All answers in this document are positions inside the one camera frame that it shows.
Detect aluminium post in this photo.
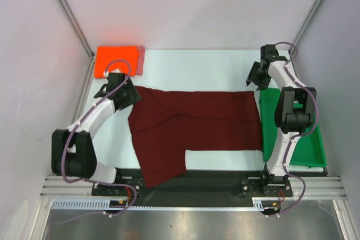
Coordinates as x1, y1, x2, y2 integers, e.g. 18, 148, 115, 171
40, 0, 95, 58
292, 0, 325, 48

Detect folded pink t shirt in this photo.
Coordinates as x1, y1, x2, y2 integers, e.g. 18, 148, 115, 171
136, 46, 146, 75

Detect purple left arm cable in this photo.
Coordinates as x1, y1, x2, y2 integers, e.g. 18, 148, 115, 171
61, 58, 132, 183

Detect folded orange t shirt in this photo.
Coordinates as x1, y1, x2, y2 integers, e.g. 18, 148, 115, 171
94, 45, 140, 79

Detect left rear aluminium post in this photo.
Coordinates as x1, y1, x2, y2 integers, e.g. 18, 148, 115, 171
40, 0, 95, 58

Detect white slotted cable duct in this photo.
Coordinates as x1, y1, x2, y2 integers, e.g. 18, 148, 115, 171
52, 198, 279, 211

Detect right rear aluminium post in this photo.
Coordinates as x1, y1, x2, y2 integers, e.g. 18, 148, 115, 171
292, 0, 325, 48

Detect dark red t shirt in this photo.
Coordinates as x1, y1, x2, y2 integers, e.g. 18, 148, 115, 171
128, 86, 263, 188

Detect green plastic tray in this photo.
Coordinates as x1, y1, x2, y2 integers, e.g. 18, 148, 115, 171
259, 88, 327, 167

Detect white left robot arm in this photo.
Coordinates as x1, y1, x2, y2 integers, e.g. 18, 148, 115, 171
51, 72, 141, 195

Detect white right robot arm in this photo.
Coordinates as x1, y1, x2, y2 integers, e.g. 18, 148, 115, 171
246, 55, 318, 196

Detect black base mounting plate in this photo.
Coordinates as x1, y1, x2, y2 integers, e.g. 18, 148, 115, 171
57, 167, 293, 207

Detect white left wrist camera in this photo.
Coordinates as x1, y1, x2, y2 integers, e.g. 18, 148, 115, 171
103, 69, 122, 78

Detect aluminium front frame rail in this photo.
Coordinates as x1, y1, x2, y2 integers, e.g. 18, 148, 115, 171
40, 176, 347, 200

